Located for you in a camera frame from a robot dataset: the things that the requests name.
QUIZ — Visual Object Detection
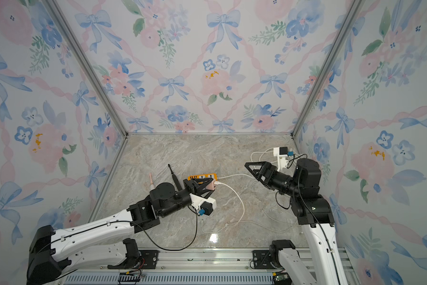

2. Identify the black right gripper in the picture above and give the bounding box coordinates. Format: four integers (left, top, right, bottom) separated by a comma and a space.
245, 161, 300, 197

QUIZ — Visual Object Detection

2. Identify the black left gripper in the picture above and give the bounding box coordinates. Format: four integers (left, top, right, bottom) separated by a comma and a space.
162, 177, 215, 219

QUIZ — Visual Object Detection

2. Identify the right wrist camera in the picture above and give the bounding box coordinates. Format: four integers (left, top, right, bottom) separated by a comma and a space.
273, 147, 294, 171

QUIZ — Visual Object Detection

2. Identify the white power strip cord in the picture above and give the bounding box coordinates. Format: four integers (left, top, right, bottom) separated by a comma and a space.
216, 147, 282, 179

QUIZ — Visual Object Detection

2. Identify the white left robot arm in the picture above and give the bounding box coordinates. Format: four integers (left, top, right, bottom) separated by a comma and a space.
26, 178, 217, 285

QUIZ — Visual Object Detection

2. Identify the white charging cable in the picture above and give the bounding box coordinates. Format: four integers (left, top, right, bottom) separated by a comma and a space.
200, 180, 296, 235

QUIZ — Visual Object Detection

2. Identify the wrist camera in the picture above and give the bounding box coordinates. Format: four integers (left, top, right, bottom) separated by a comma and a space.
190, 194, 217, 216
273, 147, 294, 171

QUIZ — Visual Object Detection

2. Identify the pink charger adapter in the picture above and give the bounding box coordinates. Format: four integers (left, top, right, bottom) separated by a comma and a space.
205, 180, 216, 191

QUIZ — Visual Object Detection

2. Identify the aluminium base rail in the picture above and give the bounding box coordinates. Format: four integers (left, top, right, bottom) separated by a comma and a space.
49, 247, 357, 285

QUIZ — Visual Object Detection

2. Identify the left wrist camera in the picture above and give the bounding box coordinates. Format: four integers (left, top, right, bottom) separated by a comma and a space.
190, 194, 217, 216

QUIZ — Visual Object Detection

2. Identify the orange power strip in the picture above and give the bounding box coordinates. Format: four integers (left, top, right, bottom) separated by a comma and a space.
187, 173, 218, 181

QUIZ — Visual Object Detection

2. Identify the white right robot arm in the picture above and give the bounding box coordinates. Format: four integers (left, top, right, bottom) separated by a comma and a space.
244, 159, 348, 285

